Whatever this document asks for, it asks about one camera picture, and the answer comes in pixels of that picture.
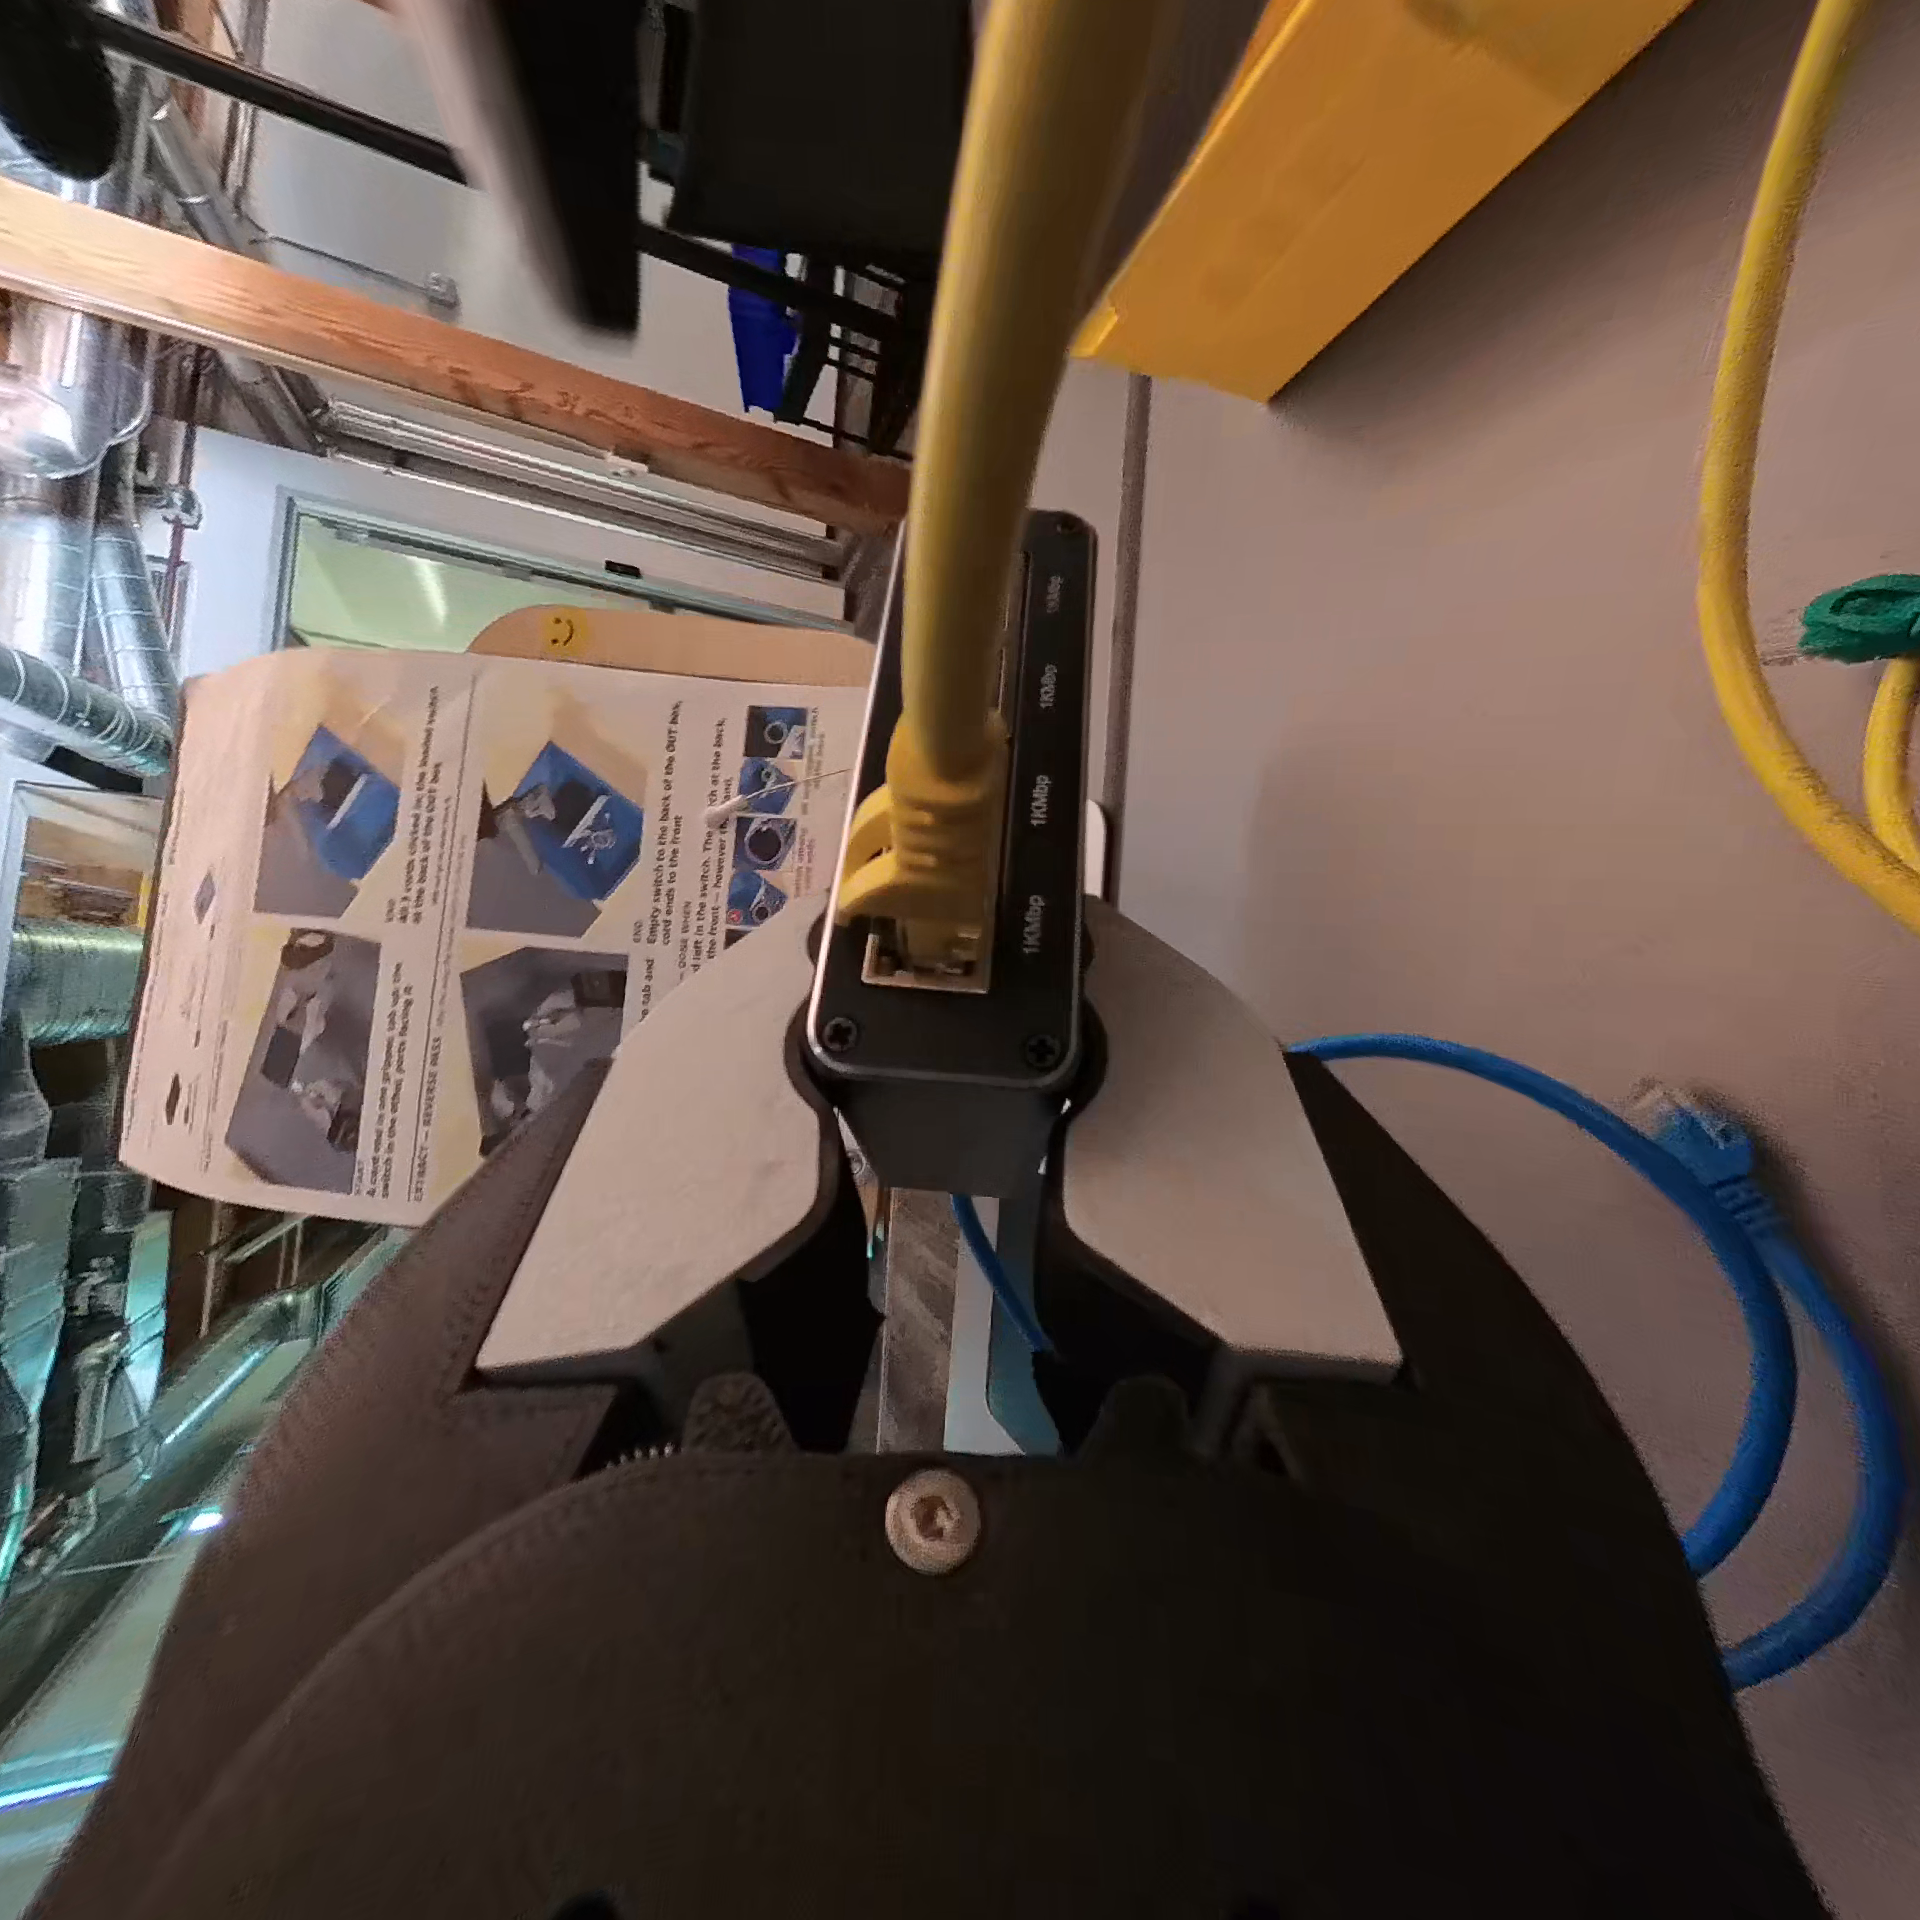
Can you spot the yellow box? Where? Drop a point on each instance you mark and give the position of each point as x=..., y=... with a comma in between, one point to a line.
x=1348, y=181

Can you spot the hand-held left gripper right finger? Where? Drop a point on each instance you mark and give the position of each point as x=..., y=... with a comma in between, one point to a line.
x=1214, y=1172

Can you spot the cardboard backing board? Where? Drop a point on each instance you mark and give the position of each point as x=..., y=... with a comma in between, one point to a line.
x=674, y=652

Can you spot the glass door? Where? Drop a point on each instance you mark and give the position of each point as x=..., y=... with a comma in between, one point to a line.
x=420, y=587

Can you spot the white rounded plate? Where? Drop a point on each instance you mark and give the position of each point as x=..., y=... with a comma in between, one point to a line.
x=1101, y=849

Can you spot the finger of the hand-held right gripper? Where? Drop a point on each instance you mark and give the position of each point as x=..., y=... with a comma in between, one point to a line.
x=555, y=136

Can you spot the blue storage bin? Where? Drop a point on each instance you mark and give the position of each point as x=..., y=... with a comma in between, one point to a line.
x=761, y=345

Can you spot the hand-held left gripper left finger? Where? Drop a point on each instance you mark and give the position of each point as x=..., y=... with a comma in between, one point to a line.
x=674, y=1155

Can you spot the black network switch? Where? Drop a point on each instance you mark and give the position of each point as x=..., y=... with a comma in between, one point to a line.
x=1036, y=839

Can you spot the black disc on pole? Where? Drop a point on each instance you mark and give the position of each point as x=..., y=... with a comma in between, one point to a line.
x=44, y=89

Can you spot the round spiral metal duct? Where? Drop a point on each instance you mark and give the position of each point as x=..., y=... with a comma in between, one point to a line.
x=75, y=600

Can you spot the printed instruction sheet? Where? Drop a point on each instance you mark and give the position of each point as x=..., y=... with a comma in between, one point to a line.
x=374, y=901

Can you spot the wooden beam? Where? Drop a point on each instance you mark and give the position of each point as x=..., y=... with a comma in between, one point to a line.
x=450, y=360

